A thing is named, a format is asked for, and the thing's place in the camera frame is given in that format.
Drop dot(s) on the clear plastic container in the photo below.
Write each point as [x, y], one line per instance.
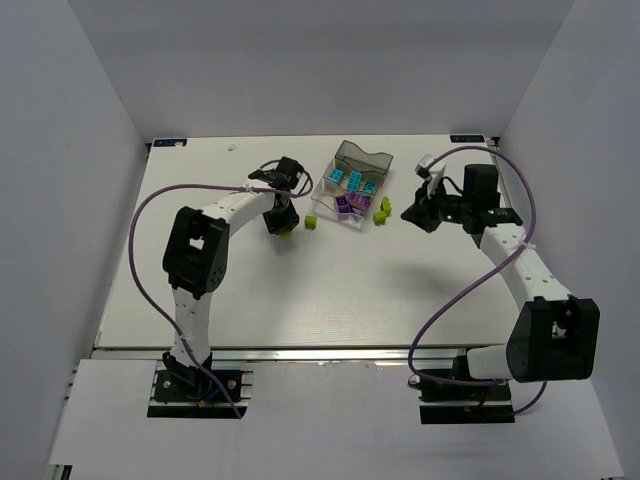
[323, 206]

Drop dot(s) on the purple curved lego piece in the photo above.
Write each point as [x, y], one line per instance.
[342, 206]

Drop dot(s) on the round teal lego piece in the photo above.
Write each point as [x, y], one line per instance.
[336, 176]

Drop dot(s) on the green stacked lego piece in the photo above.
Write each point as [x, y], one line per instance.
[380, 217]

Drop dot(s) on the green small lego brick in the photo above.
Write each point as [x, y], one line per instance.
[310, 222]

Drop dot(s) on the green 2x4 lego brick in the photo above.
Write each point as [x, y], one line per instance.
[286, 233]

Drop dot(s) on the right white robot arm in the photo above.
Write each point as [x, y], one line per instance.
[555, 335]

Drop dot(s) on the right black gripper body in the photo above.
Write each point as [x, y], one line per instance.
[427, 212]

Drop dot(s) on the purple 2x4 lego plate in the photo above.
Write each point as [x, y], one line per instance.
[359, 201]

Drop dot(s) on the right corner blue label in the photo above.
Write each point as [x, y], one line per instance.
[467, 138]

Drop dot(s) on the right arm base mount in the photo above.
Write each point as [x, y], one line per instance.
[441, 404]

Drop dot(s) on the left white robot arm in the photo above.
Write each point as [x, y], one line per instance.
[196, 259]

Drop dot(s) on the left corner blue label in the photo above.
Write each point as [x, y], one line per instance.
[169, 143]

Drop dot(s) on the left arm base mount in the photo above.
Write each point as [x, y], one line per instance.
[171, 397]

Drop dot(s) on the small teal lego brick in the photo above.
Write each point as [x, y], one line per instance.
[369, 188]

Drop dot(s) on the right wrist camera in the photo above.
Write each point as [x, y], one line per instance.
[432, 172]

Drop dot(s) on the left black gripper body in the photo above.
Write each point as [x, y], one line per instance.
[280, 221]

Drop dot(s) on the corner blue label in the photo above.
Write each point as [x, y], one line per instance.
[467, 138]
[169, 143]

